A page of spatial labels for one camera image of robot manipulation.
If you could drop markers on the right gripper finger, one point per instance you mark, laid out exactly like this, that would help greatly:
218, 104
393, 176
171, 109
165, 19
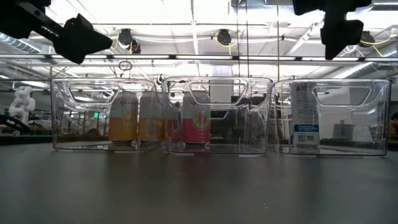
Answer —
349, 31
329, 42

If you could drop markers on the white blue Celsius can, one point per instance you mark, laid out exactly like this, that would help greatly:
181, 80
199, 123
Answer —
305, 112

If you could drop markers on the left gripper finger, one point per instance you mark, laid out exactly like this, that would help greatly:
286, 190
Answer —
73, 51
90, 35

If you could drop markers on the raspberry lime soda can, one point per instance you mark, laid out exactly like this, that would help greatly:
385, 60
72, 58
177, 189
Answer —
196, 130

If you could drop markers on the silver ceiling air duct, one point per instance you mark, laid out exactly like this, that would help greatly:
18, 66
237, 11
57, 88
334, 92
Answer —
18, 45

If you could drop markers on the black round wheel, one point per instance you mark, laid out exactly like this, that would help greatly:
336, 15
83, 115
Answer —
18, 121

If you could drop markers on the white robot figure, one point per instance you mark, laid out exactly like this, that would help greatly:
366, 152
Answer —
21, 102

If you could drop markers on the small black ceiling fixture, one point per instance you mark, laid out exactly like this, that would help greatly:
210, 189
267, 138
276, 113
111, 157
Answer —
136, 47

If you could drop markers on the horizontal metal frame bar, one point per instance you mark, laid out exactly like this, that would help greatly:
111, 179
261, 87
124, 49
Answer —
155, 57

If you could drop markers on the black ceiling spotlight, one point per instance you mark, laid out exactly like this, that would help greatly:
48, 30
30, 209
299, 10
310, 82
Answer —
367, 39
224, 36
125, 36

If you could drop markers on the black background workbench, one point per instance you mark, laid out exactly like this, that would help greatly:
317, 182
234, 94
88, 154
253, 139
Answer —
25, 140

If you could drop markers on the clear plastic bin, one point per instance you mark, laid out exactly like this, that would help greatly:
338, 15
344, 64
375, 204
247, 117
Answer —
373, 118
62, 124
242, 124

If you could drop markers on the green exit sign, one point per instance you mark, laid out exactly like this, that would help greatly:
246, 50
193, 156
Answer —
95, 115

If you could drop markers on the mango orange soda can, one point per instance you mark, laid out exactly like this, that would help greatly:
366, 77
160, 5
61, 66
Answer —
151, 124
123, 124

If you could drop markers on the person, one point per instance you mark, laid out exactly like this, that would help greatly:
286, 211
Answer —
395, 124

